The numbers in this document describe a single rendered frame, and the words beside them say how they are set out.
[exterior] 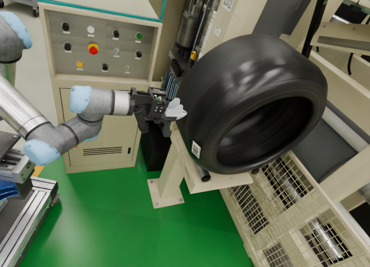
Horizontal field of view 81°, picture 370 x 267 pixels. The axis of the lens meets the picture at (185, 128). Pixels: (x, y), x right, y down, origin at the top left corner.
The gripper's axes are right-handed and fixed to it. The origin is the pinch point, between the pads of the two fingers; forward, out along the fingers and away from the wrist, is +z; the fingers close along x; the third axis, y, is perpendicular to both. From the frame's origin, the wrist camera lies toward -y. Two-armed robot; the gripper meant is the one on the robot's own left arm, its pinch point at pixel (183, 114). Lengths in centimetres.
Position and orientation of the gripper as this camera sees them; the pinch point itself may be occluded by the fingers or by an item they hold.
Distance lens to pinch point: 77.0
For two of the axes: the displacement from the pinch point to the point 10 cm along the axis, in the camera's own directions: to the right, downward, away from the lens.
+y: 3.7, -7.1, -6.0
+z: 8.8, 0.5, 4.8
